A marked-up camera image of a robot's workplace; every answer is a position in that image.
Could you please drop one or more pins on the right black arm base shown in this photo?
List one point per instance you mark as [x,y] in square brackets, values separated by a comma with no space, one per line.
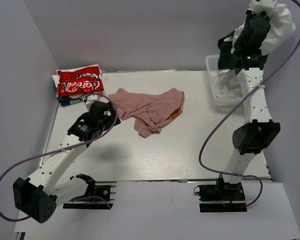
[211,200]

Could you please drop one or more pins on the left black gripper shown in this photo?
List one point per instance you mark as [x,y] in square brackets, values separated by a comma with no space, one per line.
[110,118]

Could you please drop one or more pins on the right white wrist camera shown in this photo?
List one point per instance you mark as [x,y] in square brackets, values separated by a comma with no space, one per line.
[263,7]

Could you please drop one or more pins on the folded blue t shirt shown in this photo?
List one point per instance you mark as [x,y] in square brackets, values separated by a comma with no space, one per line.
[66,101]

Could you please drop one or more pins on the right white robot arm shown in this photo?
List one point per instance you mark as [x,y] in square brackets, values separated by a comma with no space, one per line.
[259,129]

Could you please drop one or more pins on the pink t shirt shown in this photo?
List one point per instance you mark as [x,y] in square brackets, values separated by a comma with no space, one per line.
[151,112]

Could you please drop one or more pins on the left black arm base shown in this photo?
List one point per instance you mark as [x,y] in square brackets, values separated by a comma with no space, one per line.
[103,198]

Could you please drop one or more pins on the folded red coca-cola t shirt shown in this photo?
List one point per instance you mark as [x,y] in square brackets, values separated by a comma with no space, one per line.
[78,81]

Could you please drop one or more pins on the white plastic basket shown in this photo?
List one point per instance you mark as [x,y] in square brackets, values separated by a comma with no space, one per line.
[212,66]

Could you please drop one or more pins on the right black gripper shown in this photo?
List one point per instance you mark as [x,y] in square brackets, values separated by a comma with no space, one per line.
[249,14]

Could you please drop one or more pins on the green and white t shirt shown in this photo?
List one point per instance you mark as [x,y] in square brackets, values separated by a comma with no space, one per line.
[282,27]

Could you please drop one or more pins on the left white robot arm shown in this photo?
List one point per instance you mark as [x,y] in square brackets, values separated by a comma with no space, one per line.
[39,194]

